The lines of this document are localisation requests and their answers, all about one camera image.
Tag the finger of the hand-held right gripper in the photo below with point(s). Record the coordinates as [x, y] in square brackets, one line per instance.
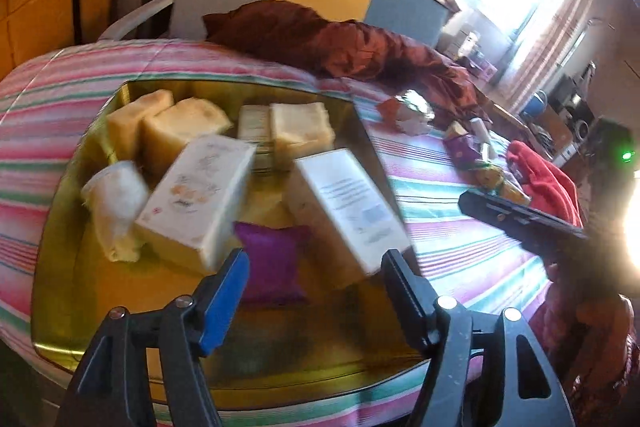
[520, 217]

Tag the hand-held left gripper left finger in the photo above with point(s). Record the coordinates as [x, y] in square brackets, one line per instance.
[227, 302]

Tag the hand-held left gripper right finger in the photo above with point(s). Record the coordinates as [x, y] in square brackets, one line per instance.
[405, 302]

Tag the yellow green box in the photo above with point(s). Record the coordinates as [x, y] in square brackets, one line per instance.
[517, 193]

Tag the purple packet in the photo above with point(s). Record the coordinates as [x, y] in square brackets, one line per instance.
[272, 262]
[462, 149]

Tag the gold box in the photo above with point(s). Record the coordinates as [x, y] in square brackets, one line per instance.
[310, 347]

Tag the white printed box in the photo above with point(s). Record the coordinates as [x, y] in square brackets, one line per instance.
[200, 202]

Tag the white labelled box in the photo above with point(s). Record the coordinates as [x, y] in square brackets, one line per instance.
[350, 207]

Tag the white cake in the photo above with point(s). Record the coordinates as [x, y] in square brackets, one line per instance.
[117, 202]

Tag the silver orange snack packet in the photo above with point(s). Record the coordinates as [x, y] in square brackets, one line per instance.
[407, 112]

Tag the green striped small box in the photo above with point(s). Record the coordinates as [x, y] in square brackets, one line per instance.
[255, 132]

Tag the yellow cake block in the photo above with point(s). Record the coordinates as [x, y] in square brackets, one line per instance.
[182, 132]
[302, 129]
[140, 117]

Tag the person's right forearm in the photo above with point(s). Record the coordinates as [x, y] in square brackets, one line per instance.
[605, 387]

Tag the person's right hand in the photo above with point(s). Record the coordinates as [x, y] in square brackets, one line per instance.
[607, 327]

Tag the red cloth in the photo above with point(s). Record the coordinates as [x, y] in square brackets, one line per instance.
[545, 179]

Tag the striped pink green blanket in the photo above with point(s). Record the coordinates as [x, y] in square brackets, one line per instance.
[450, 257]

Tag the cardboard box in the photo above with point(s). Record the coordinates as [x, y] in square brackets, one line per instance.
[555, 132]

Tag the black stereo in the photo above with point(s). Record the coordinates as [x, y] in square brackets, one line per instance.
[575, 102]

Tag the blue container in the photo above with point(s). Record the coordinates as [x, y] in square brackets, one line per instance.
[535, 104]

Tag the wooden desk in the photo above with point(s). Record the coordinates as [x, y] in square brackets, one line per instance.
[505, 114]

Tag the dark brown-red cloth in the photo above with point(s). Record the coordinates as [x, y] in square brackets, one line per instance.
[350, 47]

